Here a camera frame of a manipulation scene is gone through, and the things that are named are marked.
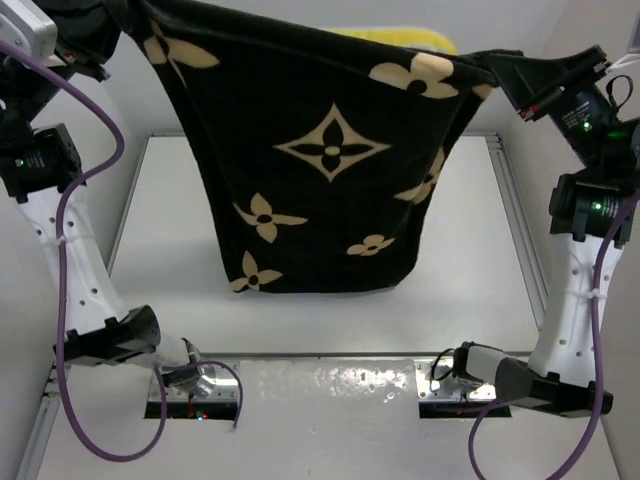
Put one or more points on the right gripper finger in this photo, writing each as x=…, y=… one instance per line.
x=543, y=83
x=484, y=63

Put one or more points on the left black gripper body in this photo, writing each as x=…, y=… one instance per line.
x=81, y=51

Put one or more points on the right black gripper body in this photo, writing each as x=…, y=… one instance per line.
x=583, y=117

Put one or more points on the white pillow with yellow edge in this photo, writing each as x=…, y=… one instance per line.
x=403, y=37

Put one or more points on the black pillowcase with beige pattern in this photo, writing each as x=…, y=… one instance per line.
x=319, y=152

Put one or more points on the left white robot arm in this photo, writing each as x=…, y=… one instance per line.
x=42, y=172

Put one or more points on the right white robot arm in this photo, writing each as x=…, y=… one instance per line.
x=591, y=213

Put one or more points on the white foam front board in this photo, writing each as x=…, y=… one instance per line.
x=301, y=420

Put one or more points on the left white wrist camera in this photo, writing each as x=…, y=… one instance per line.
x=25, y=26

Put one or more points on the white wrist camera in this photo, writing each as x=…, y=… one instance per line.
x=25, y=26
x=630, y=58

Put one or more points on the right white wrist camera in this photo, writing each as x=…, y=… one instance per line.
x=630, y=58

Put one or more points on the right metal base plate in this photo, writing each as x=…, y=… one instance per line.
x=449, y=390

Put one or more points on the metal base plate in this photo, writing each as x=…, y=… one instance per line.
x=449, y=390
x=212, y=380

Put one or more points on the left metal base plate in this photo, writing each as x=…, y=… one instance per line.
x=212, y=380

